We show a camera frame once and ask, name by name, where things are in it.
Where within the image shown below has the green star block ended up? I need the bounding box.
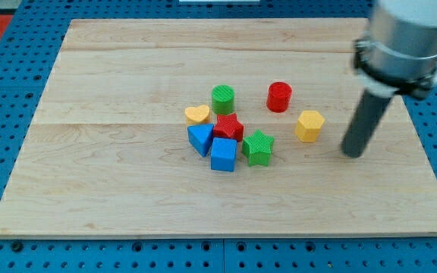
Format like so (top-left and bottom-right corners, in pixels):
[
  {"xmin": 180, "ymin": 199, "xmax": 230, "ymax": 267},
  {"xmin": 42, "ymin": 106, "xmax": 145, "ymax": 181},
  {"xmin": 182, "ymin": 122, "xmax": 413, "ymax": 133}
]
[{"xmin": 242, "ymin": 130, "xmax": 275, "ymax": 167}]

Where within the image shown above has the red star block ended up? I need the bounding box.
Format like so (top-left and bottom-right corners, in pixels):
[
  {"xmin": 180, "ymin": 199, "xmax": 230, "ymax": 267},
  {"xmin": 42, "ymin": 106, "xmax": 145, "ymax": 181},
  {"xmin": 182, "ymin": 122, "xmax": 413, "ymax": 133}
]
[{"xmin": 212, "ymin": 113, "xmax": 244, "ymax": 142}]

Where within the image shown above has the blue triangle block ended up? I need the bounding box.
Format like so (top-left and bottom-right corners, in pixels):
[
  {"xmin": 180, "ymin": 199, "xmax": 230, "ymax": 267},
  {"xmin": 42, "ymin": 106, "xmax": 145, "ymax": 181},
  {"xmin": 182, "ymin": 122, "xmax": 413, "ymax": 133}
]
[{"xmin": 187, "ymin": 124, "xmax": 214, "ymax": 157}]

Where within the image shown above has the blue cube block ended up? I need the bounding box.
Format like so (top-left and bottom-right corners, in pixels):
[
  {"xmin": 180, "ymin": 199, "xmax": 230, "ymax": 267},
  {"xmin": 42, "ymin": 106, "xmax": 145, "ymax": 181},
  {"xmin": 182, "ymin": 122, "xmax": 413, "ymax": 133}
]
[{"xmin": 210, "ymin": 137, "xmax": 237, "ymax": 172}]

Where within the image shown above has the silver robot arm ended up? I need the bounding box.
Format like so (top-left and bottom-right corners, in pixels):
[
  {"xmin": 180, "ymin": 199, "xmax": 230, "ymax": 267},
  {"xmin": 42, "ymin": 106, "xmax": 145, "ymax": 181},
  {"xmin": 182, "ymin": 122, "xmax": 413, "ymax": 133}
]
[{"xmin": 341, "ymin": 0, "xmax": 437, "ymax": 158}]

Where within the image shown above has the green cylinder block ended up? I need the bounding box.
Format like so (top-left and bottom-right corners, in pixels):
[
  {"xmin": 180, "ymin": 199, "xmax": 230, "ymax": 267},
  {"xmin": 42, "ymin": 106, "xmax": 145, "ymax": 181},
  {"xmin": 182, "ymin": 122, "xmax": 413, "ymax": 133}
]
[{"xmin": 211, "ymin": 85, "xmax": 235, "ymax": 115}]

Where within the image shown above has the wooden board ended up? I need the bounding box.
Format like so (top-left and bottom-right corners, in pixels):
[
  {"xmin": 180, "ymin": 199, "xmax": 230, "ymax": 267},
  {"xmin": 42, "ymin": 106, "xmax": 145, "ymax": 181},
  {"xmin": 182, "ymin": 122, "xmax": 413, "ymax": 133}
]
[{"xmin": 0, "ymin": 18, "xmax": 437, "ymax": 240}]

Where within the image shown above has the yellow hexagon block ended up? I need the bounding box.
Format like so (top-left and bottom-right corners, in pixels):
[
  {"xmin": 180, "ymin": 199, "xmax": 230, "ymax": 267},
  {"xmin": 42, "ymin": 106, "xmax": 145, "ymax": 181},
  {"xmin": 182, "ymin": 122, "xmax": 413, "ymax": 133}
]
[{"xmin": 294, "ymin": 111, "xmax": 325, "ymax": 143}]

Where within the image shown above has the yellow heart block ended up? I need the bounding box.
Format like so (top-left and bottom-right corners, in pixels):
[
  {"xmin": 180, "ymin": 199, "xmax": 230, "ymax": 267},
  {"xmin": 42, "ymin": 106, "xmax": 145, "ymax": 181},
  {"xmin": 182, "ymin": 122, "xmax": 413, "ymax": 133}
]
[{"xmin": 184, "ymin": 105, "xmax": 210, "ymax": 126}]

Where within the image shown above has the red cylinder block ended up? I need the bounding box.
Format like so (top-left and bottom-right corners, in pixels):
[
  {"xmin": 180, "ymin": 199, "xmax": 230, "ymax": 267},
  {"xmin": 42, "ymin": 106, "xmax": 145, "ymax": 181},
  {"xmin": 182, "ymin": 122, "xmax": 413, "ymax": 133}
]
[{"xmin": 266, "ymin": 82, "xmax": 292, "ymax": 113}]

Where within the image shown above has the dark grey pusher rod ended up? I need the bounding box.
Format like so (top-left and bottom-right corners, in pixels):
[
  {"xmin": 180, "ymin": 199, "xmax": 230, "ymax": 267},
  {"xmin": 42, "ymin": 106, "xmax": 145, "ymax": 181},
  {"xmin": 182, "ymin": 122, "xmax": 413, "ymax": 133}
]
[{"xmin": 341, "ymin": 89, "xmax": 392, "ymax": 158}]

